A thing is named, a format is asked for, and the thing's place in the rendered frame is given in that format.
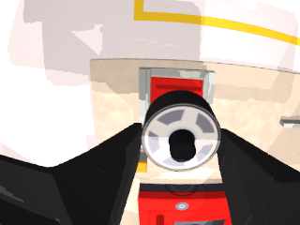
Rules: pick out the black and white wheel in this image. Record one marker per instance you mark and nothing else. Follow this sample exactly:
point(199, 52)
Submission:
point(174, 110)

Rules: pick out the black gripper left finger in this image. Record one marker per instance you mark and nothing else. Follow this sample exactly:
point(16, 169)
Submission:
point(90, 189)

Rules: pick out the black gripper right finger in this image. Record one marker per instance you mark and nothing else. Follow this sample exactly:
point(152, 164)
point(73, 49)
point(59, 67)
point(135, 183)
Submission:
point(260, 189)

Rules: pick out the yellow rectangular outline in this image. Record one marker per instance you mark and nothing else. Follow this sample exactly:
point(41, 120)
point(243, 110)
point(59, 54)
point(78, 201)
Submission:
point(158, 16)

